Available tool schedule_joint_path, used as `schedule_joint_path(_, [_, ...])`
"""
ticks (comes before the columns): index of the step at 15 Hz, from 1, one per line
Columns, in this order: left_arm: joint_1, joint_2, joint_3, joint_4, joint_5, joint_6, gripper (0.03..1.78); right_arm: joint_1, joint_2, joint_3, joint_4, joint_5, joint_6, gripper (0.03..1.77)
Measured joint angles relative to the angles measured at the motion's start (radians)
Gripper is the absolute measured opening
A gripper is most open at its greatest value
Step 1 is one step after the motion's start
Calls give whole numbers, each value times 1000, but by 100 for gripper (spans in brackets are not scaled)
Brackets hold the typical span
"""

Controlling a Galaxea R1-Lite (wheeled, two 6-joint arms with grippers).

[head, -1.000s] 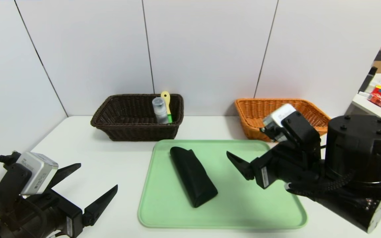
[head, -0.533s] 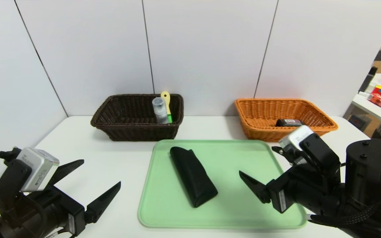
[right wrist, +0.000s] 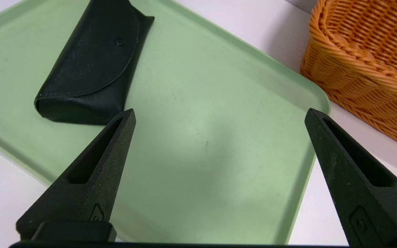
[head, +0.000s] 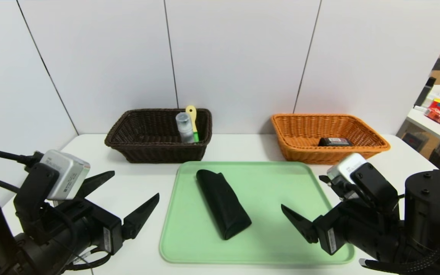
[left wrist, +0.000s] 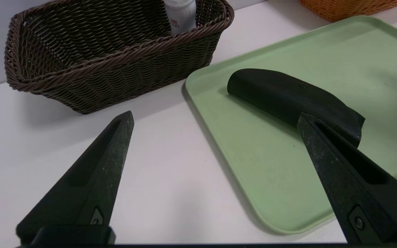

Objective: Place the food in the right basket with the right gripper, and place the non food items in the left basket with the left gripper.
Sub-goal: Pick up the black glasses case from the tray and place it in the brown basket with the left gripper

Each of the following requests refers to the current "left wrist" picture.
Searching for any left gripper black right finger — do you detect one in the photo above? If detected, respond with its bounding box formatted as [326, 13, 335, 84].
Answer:
[297, 113, 397, 245]

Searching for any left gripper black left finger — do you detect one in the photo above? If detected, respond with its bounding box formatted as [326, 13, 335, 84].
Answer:
[16, 110, 134, 246]

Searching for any black glasses case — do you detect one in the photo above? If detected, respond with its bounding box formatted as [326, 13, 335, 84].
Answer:
[227, 68, 366, 148]

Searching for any white bottle with clear cap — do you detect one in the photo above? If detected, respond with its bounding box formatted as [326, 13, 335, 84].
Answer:
[164, 0, 197, 37]

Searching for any dark brown wicker basket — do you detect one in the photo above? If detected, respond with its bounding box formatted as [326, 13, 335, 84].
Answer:
[4, 0, 235, 115]

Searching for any orange wicker basket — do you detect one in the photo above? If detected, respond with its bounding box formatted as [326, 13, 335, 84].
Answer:
[299, 0, 397, 22]

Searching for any light green plastic tray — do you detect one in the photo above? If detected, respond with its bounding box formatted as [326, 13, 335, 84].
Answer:
[185, 15, 397, 235]

